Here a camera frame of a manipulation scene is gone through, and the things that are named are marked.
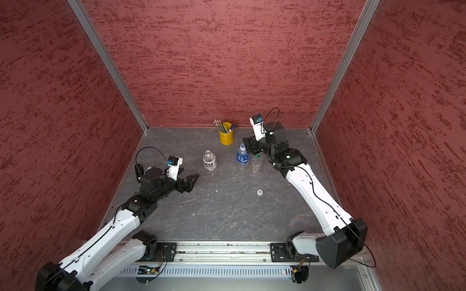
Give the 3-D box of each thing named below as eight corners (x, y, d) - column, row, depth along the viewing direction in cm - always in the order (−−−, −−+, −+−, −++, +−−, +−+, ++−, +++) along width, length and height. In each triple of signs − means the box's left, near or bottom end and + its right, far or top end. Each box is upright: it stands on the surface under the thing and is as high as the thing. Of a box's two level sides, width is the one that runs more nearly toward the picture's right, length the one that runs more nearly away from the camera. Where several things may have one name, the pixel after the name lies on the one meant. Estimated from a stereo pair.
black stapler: (139, 182, 97) (135, 178, 94) (137, 169, 103) (134, 165, 99) (145, 180, 98) (141, 176, 95) (143, 167, 104) (140, 163, 100)
